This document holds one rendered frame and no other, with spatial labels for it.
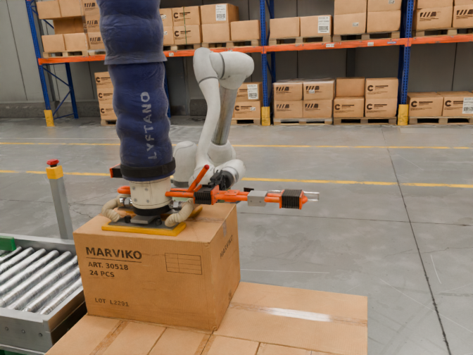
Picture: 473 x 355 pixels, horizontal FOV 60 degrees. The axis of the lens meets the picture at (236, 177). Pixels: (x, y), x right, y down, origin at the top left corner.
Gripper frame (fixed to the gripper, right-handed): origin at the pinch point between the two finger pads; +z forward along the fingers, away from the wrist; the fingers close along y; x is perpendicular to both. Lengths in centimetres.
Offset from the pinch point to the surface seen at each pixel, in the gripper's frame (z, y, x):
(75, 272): -12, 53, 84
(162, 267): 17.2, 25.6, 15.5
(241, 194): -0.8, -0.2, -13.3
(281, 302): -9, 53, -27
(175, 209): 1.8, 6.9, 15.2
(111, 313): 18, 51, 43
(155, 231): 14.7, 11.4, 18.5
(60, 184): -51, 18, 118
